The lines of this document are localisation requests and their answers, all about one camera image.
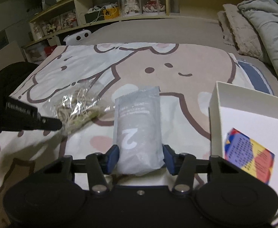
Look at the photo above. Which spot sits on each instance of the dark green box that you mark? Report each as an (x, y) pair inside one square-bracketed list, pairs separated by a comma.
[(93, 17)]

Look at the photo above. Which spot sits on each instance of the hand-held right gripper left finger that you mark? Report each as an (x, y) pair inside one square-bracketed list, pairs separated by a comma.
[(112, 159)]

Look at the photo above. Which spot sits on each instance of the yellow box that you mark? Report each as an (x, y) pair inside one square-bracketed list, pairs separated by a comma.
[(111, 14)]

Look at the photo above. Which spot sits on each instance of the blue striped cloth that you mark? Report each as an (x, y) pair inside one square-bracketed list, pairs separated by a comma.
[(255, 78)]

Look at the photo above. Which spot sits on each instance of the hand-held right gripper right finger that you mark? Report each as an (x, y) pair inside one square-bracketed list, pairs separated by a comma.
[(168, 158)]

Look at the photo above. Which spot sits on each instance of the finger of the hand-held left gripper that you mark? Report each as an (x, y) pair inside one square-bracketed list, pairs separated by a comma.
[(48, 123)]

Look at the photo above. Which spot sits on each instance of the white shallow box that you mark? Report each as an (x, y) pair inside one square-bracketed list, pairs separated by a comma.
[(248, 114)]

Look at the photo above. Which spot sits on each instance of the wooden shelf unit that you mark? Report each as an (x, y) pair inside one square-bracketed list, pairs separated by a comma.
[(167, 0)]

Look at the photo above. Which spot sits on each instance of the grey-white sachet pouch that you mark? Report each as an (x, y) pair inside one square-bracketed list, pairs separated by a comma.
[(139, 128)]

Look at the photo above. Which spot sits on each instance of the printed cartoon blanket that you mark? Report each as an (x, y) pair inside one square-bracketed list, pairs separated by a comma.
[(153, 59)]

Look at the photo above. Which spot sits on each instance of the clear doll display box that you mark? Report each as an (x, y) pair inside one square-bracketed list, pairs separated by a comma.
[(50, 25), (153, 2), (131, 3), (69, 19)]

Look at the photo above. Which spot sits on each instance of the grey duvet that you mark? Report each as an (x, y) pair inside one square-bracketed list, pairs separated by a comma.
[(271, 28)]

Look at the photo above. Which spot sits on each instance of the beige fluffy pillow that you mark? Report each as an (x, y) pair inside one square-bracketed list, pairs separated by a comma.
[(248, 30), (226, 28)]

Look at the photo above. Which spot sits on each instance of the white device with two lenses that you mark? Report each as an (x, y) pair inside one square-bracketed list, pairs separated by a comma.
[(78, 36)]

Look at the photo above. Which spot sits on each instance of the red box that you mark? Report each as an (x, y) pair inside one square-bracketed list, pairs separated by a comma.
[(50, 50)]

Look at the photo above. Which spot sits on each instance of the colourful patterned small box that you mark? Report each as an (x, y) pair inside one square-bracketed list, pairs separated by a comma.
[(245, 152)]

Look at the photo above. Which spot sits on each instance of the clear bag of dried strands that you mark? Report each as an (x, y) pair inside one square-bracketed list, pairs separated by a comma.
[(82, 109)]

